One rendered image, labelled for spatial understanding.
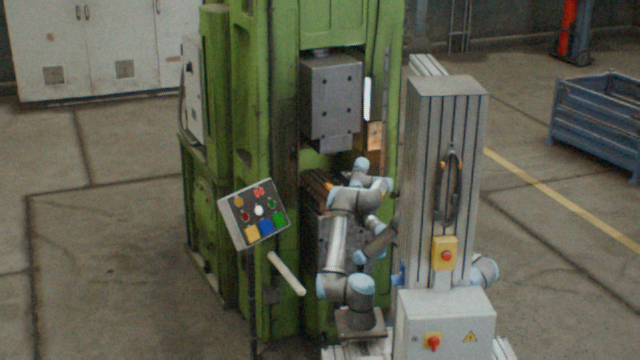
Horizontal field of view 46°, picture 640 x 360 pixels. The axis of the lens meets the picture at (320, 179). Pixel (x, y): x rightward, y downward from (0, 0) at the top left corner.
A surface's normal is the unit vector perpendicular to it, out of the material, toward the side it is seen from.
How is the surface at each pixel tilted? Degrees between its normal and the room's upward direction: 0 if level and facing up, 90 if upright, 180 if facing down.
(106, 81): 90
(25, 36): 90
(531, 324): 0
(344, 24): 90
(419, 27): 90
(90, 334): 0
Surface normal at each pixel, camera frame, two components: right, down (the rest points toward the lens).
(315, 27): 0.43, 0.37
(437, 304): 0.00, -0.91
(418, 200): 0.11, 0.41
